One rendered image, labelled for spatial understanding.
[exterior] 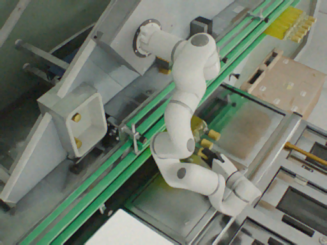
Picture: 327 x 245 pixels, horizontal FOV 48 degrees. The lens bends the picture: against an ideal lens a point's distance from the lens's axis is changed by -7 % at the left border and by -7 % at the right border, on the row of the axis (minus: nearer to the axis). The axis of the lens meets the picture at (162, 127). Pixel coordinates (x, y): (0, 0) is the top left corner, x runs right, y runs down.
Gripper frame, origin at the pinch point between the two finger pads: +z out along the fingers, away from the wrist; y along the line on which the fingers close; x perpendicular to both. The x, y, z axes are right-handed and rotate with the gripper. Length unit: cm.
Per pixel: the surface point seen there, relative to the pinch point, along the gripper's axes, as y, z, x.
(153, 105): 12.6, 26.0, 6.5
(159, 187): -13.5, 7.3, 19.1
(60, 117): 32, 26, 45
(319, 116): -318, 115, -373
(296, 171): -16.7, -24.7, -34.6
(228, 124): -17.9, 17.1, -31.3
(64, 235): -3, 6, 65
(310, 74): -242, 145, -359
